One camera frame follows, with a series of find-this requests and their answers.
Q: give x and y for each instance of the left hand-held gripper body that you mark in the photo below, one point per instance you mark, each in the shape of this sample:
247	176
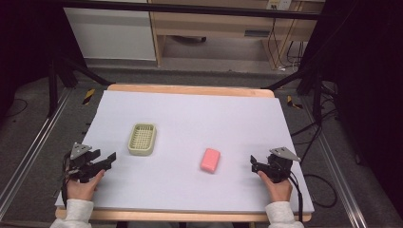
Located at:
80	161

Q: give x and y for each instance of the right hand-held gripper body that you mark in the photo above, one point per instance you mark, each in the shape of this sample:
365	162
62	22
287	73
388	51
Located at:
278	166

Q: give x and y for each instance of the pale yellow soap dish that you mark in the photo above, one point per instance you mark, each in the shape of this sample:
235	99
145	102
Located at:
142	139

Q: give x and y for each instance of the pink soap bar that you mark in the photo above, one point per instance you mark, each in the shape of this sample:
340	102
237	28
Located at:
210	160

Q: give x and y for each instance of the person's right hand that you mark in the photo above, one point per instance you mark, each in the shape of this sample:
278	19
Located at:
278	190

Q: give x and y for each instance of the person's left hand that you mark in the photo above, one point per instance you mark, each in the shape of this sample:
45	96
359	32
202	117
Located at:
83	188

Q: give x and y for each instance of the yellow black floor tape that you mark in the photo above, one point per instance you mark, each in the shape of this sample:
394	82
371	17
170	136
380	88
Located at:
293	103
89	96

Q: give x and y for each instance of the white table mat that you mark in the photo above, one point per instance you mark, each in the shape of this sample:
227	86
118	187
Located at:
190	133

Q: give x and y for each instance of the black metal stand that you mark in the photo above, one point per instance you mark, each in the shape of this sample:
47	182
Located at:
316	91
53	85

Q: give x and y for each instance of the wooden table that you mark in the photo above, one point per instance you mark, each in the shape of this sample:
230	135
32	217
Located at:
190	89

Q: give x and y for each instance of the white cabinet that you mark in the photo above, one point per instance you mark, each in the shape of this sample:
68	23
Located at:
111	31

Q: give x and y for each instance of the dark curtain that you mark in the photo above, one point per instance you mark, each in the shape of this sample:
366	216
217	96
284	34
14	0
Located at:
28	47
367	79

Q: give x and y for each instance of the wooden desk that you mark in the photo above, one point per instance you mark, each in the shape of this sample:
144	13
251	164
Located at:
206	23

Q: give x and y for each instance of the white power strip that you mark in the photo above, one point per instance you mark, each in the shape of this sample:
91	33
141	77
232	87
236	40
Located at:
278	4

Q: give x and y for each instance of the metal floor rail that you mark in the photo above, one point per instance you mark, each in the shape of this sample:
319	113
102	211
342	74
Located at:
340	177
34	145

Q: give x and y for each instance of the black horizontal frame bar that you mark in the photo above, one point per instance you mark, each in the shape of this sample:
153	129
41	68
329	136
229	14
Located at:
190	9

